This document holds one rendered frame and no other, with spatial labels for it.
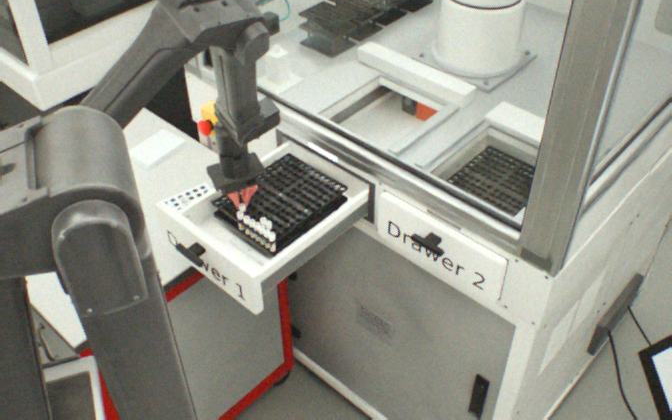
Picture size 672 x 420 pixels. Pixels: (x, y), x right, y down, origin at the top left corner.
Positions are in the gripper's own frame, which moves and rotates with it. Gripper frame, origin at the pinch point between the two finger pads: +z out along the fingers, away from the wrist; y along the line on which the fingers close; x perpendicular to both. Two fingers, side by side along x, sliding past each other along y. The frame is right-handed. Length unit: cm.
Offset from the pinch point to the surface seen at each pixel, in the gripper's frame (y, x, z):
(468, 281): -34.1, 32.0, 7.5
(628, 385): -103, 34, 93
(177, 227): 13.4, 0.5, 0.4
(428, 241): -28.6, 25.1, 0.3
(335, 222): -16.2, 9.9, 3.7
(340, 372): -21, 0, 77
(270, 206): -5.5, 1.8, 1.7
